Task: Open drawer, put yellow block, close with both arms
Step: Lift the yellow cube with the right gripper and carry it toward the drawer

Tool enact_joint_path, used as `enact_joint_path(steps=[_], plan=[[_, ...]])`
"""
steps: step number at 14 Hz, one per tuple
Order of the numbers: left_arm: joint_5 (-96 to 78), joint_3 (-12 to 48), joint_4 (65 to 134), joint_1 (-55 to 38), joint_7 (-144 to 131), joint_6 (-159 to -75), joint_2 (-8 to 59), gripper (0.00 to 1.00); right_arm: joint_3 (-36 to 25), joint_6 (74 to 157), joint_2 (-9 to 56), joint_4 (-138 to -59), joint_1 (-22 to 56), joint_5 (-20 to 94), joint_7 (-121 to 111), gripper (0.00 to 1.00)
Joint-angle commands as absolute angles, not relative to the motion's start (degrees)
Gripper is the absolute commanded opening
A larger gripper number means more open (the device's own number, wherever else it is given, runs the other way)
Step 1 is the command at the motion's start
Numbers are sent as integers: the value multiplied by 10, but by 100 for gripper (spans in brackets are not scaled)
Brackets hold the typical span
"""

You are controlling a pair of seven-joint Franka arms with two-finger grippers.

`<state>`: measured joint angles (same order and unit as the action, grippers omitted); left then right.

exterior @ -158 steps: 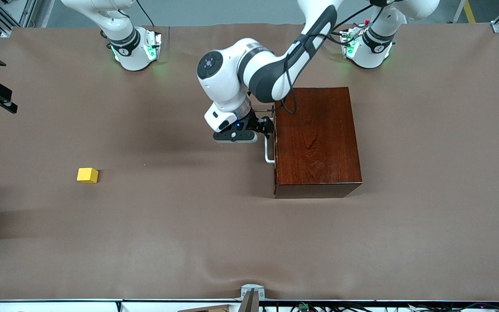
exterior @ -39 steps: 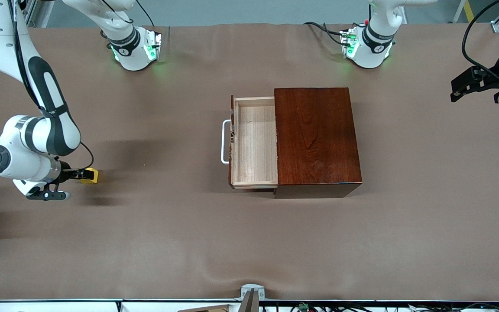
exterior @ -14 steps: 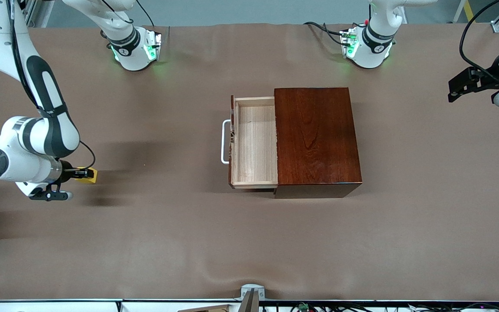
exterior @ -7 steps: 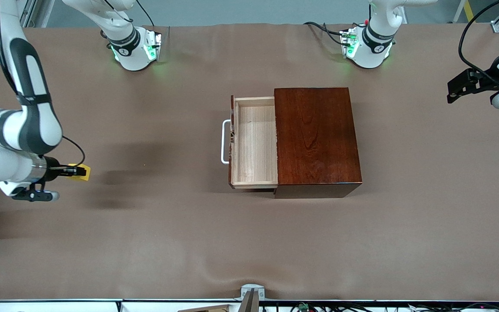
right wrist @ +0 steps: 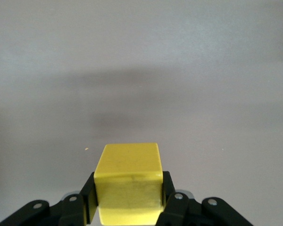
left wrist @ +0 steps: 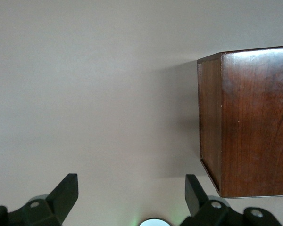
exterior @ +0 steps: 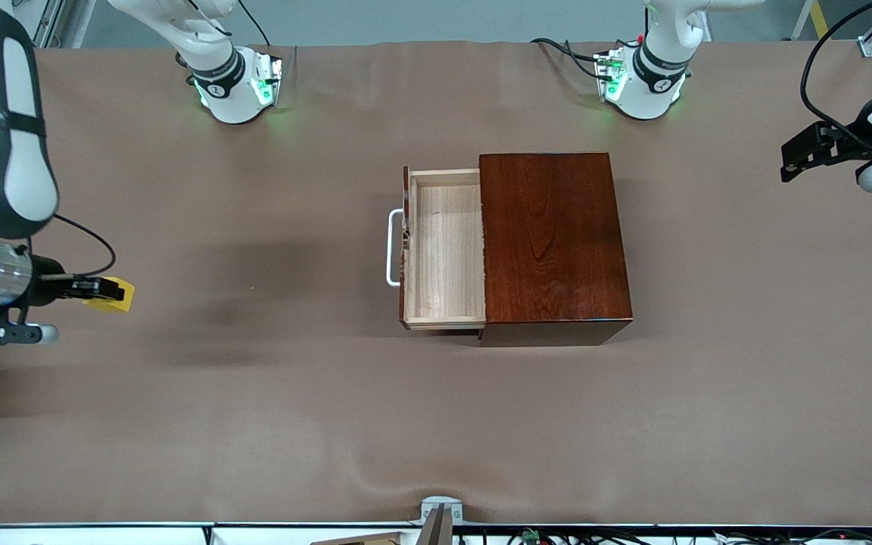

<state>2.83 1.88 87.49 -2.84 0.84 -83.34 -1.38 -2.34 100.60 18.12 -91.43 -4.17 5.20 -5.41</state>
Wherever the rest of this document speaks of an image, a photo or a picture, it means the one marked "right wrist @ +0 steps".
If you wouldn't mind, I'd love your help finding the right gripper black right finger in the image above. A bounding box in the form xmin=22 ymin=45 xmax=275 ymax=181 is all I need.
xmin=155 ymin=170 xmax=253 ymax=226

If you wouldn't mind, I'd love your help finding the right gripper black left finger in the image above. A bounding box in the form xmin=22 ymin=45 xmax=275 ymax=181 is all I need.
xmin=0 ymin=171 xmax=99 ymax=226

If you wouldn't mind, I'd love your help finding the yellow wooden block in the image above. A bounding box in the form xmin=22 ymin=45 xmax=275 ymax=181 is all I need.
xmin=94 ymin=142 xmax=165 ymax=226

